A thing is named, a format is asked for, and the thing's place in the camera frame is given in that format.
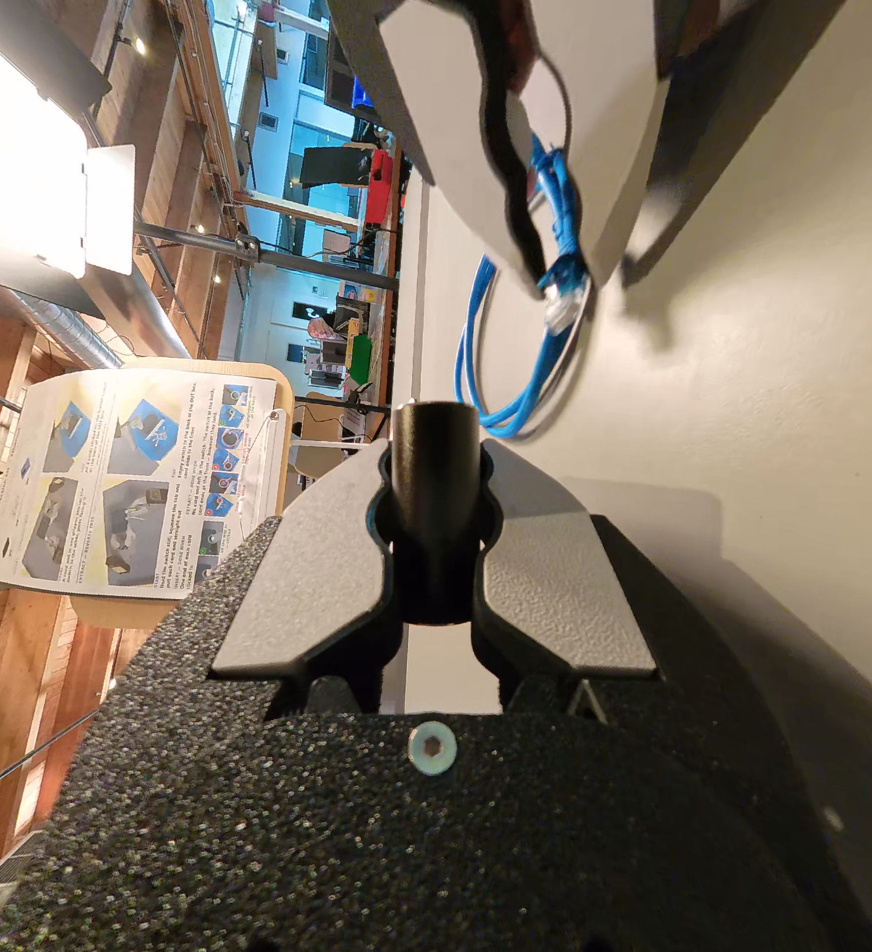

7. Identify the instruction poster board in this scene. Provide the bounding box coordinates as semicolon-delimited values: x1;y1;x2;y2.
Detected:
0;362;297;629

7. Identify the white lamp panel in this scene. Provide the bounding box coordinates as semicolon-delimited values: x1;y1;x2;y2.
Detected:
0;15;138;284

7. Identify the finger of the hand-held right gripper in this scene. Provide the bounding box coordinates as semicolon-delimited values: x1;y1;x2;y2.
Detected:
377;0;550;300
517;0;674;285

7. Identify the red box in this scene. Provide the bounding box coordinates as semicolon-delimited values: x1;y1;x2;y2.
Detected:
364;145;397;227

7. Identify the blue ethernet cable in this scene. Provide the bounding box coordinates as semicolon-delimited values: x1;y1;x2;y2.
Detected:
457;134;596;441

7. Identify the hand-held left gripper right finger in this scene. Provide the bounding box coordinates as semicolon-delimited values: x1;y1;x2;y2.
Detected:
474;441;659;682

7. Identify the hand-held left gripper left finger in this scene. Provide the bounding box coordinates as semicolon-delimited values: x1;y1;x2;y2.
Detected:
210;442;404;682

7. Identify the black ethernet hub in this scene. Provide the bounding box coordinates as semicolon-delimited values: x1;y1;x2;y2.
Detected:
386;401;502;627

